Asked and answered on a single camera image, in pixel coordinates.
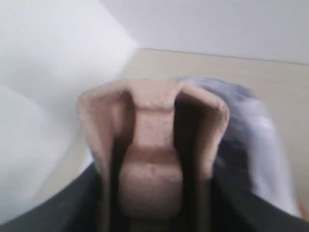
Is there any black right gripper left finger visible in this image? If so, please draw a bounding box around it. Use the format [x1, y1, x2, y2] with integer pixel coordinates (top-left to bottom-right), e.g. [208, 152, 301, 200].
[0, 164, 106, 232]

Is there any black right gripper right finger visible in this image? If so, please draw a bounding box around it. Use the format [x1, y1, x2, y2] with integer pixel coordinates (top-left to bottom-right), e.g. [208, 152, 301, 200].
[210, 141, 309, 232]

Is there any brown cardboard pulp tray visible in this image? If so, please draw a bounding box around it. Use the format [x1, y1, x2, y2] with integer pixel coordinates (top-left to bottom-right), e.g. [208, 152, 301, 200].
[77, 79, 229, 232]

